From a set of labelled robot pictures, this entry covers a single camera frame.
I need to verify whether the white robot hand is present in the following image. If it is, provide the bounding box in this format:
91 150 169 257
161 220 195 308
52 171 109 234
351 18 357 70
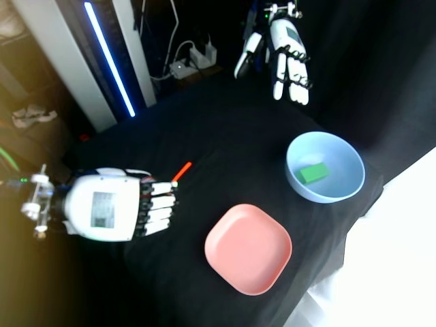
63 166 180 243
234 18 313 106

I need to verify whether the red marker pen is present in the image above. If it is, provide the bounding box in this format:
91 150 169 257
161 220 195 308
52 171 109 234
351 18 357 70
171 161 193 184

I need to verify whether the green block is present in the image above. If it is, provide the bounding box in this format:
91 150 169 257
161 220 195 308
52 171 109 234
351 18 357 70
295 162 330 185

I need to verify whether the light blue bowl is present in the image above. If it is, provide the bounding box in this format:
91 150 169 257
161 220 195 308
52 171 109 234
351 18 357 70
285 131 367 204

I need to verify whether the pink square plate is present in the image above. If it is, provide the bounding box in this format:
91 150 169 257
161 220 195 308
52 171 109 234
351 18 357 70
204 203 294 296

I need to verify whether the white power strip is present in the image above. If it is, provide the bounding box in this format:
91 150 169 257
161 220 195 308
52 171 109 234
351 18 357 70
189 43 218 68

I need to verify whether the white power adapter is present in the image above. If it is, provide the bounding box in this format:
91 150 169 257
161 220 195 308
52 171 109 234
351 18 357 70
169 59 199 80

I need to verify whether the black table cloth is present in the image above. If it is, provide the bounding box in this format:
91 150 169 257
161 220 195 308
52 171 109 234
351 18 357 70
66 67 386 327

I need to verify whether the crumpled white rag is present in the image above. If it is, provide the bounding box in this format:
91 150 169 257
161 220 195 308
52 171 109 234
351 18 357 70
11 104 59 129

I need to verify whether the blue light strip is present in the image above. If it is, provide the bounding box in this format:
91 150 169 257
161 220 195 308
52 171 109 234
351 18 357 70
83 1 136 118

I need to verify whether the white pillar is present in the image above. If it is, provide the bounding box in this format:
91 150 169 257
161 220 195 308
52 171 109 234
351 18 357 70
13 0 157 134

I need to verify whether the white cable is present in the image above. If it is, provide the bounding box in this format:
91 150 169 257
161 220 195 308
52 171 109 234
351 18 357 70
149 0 197 82

